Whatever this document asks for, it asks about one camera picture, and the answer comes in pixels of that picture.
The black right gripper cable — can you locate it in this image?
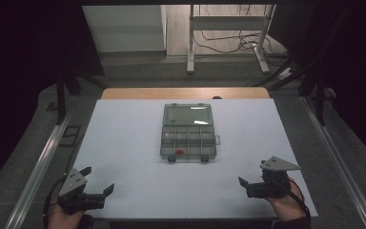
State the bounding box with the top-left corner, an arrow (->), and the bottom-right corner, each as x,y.
268,176 -> 313,229

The dark floor socket plate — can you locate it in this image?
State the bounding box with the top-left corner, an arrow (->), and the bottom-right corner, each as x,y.
58,125 -> 82,148

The white cabinet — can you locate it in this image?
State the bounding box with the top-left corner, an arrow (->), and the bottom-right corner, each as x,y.
81,4 -> 168,53

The tangle of black floor cables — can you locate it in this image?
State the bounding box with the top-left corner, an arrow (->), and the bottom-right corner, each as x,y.
193,4 -> 290,60

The aluminium rail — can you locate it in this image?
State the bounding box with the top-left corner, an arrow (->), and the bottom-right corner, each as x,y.
3,106 -> 74,229
299,94 -> 366,229

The clear plastic compartment box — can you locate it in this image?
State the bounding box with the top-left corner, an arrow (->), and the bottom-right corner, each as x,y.
159,102 -> 222,164

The white table board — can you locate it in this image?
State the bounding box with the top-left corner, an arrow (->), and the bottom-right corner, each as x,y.
71,97 -> 318,221

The person's left hand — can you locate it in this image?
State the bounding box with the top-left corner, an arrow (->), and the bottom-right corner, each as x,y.
47,203 -> 87,229

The wooden table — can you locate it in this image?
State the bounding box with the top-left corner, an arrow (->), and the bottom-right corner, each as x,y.
100,87 -> 271,100

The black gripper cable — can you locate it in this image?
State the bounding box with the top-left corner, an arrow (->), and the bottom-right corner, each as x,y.
42,175 -> 69,229
268,176 -> 313,229

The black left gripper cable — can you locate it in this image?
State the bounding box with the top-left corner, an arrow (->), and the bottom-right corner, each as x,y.
42,175 -> 69,229

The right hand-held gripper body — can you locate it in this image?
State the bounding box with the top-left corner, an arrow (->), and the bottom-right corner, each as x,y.
246,156 -> 301,200

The white desk frame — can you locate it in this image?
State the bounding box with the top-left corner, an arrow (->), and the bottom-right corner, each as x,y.
186,4 -> 277,75

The black metal stand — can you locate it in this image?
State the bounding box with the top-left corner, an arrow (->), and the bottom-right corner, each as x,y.
54,65 -> 109,126
244,55 -> 330,127

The person's right hand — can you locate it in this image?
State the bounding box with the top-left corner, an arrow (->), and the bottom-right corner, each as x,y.
264,179 -> 307,223

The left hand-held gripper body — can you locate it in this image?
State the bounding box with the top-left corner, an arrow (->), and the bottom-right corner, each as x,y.
56,167 -> 107,215

